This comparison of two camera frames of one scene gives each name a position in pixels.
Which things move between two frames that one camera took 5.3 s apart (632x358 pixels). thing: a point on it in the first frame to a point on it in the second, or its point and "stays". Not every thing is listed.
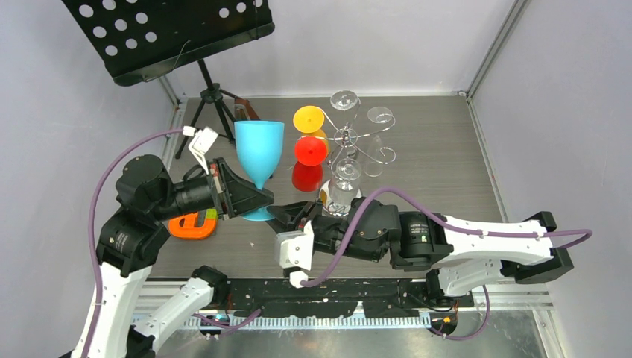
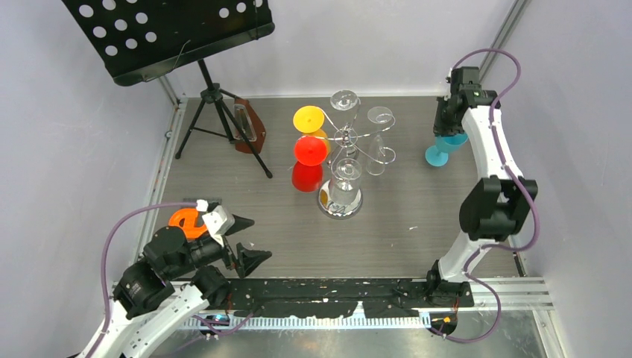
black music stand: x=138 y=41 stays
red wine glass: x=310 y=152 stays
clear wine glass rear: x=347 y=104 stays
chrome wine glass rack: x=340 y=199 stays
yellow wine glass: x=309 y=120 stays
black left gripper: x=241 y=194 to x=247 y=259
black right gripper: x=294 y=216 to x=439 y=127
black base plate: x=341 y=297 stays
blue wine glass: x=259 y=145 to x=437 y=154
